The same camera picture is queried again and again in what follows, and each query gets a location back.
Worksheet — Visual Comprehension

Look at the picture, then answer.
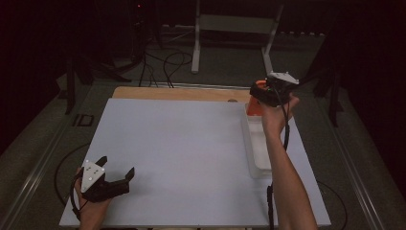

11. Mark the wooden table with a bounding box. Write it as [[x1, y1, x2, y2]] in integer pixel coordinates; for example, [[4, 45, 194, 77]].
[[112, 85, 257, 104]]

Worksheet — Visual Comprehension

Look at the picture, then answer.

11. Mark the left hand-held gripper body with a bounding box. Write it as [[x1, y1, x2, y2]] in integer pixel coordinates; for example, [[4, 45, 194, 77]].
[[79, 159, 131, 204]]

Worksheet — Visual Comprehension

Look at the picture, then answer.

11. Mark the white table mat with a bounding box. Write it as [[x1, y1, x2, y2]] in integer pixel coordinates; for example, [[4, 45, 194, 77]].
[[58, 97, 332, 228]]

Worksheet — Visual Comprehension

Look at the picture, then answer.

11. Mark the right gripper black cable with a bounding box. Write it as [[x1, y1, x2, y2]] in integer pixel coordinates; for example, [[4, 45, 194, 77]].
[[266, 87, 349, 230]]

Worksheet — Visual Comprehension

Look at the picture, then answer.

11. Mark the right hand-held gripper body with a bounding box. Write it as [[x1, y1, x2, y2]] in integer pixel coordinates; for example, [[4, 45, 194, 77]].
[[263, 70, 301, 108]]

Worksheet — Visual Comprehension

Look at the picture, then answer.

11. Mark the person's right hand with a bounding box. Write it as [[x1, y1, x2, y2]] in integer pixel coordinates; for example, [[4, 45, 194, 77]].
[[259, 94, 301, 137]]

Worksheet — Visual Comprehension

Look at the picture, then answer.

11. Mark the white plastic tray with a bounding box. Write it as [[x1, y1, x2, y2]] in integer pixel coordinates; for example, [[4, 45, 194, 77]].
[[241, 102, 274, 180]]

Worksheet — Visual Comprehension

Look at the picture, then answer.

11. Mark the person's left hand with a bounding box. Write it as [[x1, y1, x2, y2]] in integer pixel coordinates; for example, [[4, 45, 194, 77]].
[[74, 168, 112, 230]]

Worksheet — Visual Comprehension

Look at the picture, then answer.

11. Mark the metal floor strip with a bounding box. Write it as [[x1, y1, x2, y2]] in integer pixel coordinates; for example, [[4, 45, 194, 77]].
[[137, 80, 257, 91]]

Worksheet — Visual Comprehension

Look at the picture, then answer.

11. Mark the white metal stand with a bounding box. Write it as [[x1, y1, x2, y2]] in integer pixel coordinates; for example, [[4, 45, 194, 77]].
[[191, 0, 285, 79]]

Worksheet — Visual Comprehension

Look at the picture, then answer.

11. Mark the orange phone case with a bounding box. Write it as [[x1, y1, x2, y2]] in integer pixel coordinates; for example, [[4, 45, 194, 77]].
[[246, 80, 268, 117]]

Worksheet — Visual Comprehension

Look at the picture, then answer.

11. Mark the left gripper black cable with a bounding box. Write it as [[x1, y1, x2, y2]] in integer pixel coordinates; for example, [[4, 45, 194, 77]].
[[53, 142, 92, 221]]

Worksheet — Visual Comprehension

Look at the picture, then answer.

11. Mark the black floor cable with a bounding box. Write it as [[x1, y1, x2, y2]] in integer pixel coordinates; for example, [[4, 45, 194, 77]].
[[138, 52, 160, 88], [162, 51, 194, 89]]

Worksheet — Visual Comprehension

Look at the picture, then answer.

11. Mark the black tripod stand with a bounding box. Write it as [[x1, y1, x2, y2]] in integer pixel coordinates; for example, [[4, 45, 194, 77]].
[[296, 37, 347, 128], [62, 47, 132, 116]]

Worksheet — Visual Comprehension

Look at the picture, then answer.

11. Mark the metal floor rail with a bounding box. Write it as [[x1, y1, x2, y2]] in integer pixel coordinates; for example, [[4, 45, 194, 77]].
[[0, 104, 80, 230], [314, 95, 387, 230]]

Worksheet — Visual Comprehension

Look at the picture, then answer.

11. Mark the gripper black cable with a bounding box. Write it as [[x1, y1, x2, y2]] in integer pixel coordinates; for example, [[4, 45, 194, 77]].
[[266, 87, 349, 230], [53, 142, 92, 221]]

